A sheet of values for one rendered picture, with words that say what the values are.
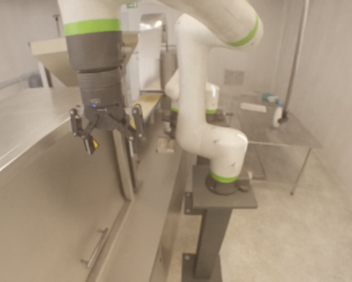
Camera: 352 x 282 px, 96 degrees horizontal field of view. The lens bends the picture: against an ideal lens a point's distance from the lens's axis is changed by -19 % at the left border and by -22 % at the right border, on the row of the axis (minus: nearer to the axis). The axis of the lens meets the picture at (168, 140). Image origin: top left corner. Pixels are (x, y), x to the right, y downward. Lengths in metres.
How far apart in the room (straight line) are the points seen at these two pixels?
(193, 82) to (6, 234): 0.64
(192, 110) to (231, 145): 0.19
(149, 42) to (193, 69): 1.17
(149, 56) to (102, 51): 1.48
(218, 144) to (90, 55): 0.52
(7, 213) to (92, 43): 0.32
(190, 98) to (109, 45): 0.44
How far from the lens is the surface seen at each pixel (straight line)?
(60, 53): 0.82
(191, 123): 0.73
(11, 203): 0.42
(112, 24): 0.32
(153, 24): 1.84
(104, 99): 0.33
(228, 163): 0.72
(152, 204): 0.93
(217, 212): 0.92
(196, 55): 0.66
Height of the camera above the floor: 1.50
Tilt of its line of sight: 30 degrees down
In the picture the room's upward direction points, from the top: 1 degrees counter-clockwise
